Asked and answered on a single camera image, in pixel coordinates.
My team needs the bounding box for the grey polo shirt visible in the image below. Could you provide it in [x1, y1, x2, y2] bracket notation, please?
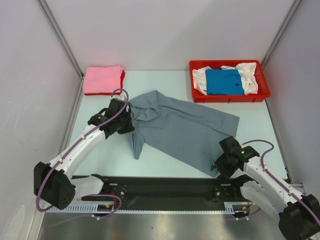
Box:
[127, 90, 240, 178]

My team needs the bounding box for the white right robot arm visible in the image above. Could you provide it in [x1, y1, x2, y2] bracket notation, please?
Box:
[211, 136, 320, 240]

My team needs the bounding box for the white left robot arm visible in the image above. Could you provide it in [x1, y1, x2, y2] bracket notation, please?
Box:
[33, 98, 134, 210]

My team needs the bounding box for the folded red t-shirt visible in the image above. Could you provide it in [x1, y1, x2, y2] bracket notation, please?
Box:
[84, 69, 126, 97]

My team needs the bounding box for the folded pink t-shirt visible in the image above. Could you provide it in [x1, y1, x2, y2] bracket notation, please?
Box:
[82, 65, 124, 95]

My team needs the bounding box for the red plastic bin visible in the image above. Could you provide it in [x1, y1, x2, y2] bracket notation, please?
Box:
[189, 59, 271, 103]

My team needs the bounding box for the blue t-shirt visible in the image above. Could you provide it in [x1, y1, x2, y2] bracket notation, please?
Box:
[205, 69, 245, 96]

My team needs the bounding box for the white t-shirt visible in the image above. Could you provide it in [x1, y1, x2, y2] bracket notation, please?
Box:
[192, 62, 258, 96]

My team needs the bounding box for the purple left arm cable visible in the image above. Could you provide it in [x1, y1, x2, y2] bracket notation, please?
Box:
[35, 87, 130, 227]

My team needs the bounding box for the white slotted cable duct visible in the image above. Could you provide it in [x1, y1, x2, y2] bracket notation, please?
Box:
[46, 202, 235, 215]

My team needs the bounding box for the black mounting base plate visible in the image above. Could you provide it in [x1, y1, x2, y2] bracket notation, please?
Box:
[69, 175, 292, 211]

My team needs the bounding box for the aluminium frame rail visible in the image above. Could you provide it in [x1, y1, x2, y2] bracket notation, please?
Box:
[284, 183, 306, 196]

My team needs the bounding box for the left aluminium corner post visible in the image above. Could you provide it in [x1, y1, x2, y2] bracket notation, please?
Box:
[36, 0, 84, 80]

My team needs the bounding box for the aluminium corner post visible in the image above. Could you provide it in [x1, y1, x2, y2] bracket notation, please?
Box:
[260, 0, 303, 70]
[36, 0, 84, 80]

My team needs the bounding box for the right aluminium corner post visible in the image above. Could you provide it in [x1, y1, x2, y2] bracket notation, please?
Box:
[260, 0, 303, 70]

